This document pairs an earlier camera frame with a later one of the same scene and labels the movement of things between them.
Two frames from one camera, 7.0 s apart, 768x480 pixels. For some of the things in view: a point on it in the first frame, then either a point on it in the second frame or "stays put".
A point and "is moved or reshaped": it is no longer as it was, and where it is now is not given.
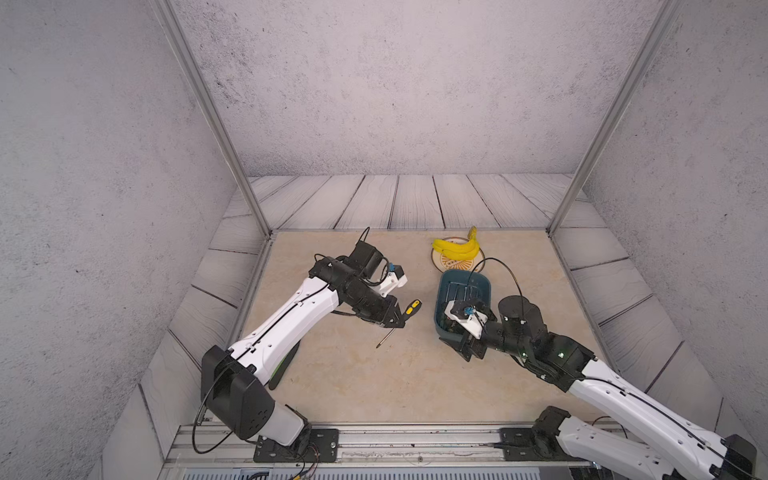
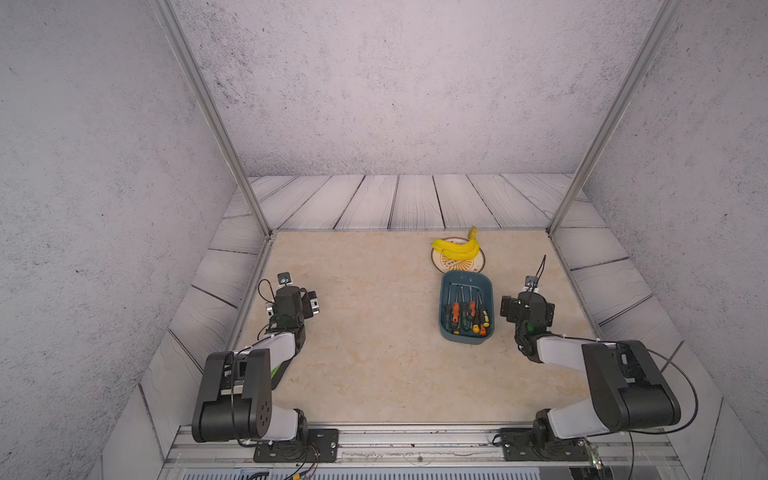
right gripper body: [469, 342] -> [511, 305]
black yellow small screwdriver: [412, 308] is moved or reshaped
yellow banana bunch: [460, 251] stays put
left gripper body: [371, 305] -> [309, 306]
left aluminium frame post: [196, 75] stays put
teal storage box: [459, 285] stays put
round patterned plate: [443, 263] stays put
